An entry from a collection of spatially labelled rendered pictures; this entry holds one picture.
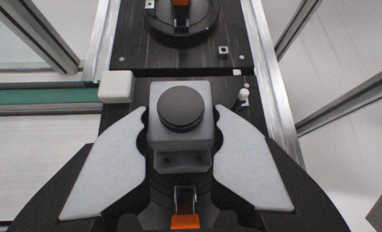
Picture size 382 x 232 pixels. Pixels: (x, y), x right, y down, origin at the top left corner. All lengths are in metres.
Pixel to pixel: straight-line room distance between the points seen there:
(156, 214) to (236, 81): 0.22
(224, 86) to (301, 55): 0.30
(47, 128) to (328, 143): 0.53
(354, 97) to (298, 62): 0.27
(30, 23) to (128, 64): 0.12
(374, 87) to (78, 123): 0.40
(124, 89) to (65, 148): 0.15
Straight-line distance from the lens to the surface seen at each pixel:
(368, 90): 0.27
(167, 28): 0.33
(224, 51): 0.32
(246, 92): 0.17
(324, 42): 0.62
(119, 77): 0.29
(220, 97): 0.28
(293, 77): 0.50
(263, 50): 0.37
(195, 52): 0.32
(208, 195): 0.22
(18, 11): 0.29
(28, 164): 0.39
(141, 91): 0.29
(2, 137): 0.44
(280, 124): 0.31
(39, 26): 0.31
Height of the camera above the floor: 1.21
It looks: 68 degrees down
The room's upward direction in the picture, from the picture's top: 3 degrees clockwise
